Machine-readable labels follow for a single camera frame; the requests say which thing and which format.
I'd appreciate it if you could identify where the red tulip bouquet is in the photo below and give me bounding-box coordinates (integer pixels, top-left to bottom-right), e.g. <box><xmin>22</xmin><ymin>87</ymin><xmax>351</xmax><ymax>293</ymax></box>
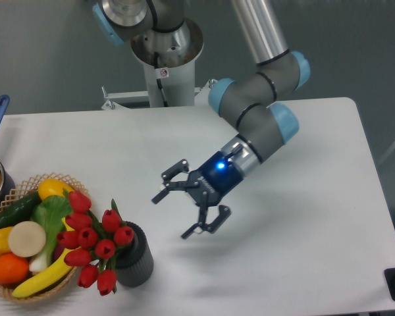
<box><xmin>57</xmin><ymin>190</ymin><xmax>135</xmax><ymax>296</ymax></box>

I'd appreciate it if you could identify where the woven wicker basket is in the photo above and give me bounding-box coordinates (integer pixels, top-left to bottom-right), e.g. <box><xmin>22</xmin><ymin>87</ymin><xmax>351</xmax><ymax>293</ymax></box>
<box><xmin>0</xmin><ymin>172</ymin><xmax>89</xmax><ymax>303</ymax></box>

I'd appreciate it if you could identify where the beige round radish slice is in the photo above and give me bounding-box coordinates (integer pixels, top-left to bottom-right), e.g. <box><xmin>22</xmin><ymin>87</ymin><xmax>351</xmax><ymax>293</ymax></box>
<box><xmin>7</xmin><ymin>221</ymin><xmax>46</xmax><ymax>257</ymax></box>

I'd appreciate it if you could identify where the green cucumber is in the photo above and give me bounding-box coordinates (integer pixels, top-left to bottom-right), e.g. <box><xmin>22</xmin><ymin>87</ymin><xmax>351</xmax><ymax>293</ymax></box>
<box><xmin>0</xmin><ymin>191</ymin><xmax>41</xmax><ymax>229</ymax></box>

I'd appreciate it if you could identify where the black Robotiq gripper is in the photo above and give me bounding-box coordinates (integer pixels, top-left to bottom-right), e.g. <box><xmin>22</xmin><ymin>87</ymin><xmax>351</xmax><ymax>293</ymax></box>
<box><xmin>151</xmin><ymin>151</ymin><xmax>244</xmax><ymax>239</ymax></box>

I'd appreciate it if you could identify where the dark grey ribbed vase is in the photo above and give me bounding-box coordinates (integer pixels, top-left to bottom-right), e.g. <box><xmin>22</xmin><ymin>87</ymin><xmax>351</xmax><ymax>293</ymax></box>
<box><xmin>115</xmin><ymin>222</ymin><xmax>154</xmax><ymax>288</ymax></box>

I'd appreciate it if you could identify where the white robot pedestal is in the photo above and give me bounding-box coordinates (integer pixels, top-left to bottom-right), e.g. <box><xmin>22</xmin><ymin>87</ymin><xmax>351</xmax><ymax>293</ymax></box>
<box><xmin>103</xmin><ymin>17</ymin><xmax>204</xmax><ymax>109</ymax></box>

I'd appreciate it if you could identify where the orange fruit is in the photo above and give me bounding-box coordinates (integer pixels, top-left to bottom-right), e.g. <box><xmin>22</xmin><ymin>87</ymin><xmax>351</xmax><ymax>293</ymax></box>
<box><xmin>0</xmin><ymin>253</ymin><xmax>29</xmax><ymax>285</ymax></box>

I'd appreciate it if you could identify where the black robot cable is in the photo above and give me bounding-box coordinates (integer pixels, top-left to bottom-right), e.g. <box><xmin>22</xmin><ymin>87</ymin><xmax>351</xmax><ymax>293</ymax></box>
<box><xmin>152</xmin><ymin>51</ymin><xmax>169</xmax><ymax>108</ymax></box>

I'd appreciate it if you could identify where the yellow squash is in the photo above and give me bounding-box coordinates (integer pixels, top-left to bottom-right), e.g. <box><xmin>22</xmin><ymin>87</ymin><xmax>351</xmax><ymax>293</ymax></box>
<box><xmin>38</xmin><ymin>178</ymin><xmax>74</xmax><ymax>201</ymax></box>

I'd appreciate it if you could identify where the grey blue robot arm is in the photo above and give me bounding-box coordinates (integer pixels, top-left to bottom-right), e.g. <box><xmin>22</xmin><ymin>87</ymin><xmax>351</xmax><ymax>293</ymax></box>
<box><xmin>92</xmin><ymin>1</ymin><xmax>311</xmax><ymax>238</ymax></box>

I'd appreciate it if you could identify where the yellow banana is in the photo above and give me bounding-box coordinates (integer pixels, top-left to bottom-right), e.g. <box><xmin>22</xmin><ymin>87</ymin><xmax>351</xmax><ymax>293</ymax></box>
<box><xmin>9</xmin><ymin>219</ymin><xmax>73</xmax><ymax>300</ymax></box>

